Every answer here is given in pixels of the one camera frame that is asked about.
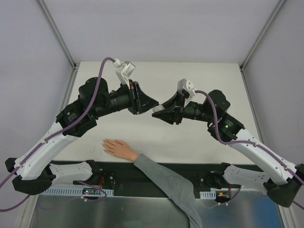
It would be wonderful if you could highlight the clear nail polish bottle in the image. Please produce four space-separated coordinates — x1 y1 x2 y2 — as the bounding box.
152 105 165 113

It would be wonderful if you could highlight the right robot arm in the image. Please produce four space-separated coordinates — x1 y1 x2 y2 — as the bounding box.
152 90 304 208

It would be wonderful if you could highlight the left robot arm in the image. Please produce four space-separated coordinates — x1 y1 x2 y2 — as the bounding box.
5 77 159 195

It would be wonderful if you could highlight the grey sleeved forearm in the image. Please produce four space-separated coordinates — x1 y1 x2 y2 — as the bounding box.
134 154 203 228

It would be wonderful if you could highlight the person's hand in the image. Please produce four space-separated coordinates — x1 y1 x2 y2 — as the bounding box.
103 139 139 162

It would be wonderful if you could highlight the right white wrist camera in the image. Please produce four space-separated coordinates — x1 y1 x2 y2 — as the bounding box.
177 78 196 99

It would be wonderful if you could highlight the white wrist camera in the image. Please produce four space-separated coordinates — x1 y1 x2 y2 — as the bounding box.
177 78 196 99
113 58 136 89

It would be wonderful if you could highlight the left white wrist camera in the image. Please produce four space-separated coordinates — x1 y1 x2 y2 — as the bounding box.
113 58 136 89

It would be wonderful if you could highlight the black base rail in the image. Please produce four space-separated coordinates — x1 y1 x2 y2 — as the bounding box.
59 161 266 198

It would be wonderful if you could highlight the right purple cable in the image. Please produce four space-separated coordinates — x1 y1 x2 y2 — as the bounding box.
196 90 304 209

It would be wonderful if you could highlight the right white cable duct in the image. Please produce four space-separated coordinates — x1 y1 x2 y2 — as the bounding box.
199 190 216 200

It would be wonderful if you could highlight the left aluminium frame post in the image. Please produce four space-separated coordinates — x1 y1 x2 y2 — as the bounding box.
38 0 76 66

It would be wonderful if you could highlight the aluminium frame post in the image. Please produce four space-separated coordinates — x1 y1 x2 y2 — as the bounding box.
38 0 76 66
239 0 287 72

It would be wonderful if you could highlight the right aluminium frame post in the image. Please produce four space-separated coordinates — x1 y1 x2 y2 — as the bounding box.
239 0 287 72

